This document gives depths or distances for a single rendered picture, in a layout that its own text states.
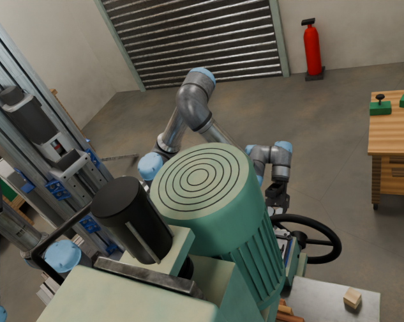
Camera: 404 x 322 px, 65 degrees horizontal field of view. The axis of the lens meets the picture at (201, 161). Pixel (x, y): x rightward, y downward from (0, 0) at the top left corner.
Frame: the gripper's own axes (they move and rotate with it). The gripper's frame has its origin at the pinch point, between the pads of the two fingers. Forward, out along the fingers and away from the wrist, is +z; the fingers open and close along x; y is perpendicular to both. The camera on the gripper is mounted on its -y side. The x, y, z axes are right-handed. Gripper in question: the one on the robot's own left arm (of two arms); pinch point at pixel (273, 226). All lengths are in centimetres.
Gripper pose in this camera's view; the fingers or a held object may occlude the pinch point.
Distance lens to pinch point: 130.3
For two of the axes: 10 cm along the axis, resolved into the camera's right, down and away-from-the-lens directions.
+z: -1.5, 9.6, -2.2
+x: -8.7, -0.3, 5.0
